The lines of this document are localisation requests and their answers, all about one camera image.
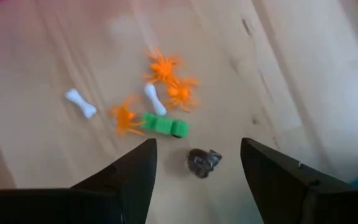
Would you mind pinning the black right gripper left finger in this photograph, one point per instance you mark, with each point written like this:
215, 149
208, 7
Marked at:
135, 186

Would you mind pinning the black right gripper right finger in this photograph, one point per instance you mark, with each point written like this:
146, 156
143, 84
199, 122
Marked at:
269, 180

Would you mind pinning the dark grey plastic toy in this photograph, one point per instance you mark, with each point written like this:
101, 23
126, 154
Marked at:
202, 163

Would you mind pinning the white plastic bone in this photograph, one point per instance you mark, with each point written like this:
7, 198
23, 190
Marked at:
154, 98
79, 102

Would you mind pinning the green plastic toy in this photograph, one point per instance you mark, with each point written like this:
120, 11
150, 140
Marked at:
163, 125

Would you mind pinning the orange plastic spider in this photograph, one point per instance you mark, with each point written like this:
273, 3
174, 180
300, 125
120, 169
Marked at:
162, 67
179, 91
124, 118

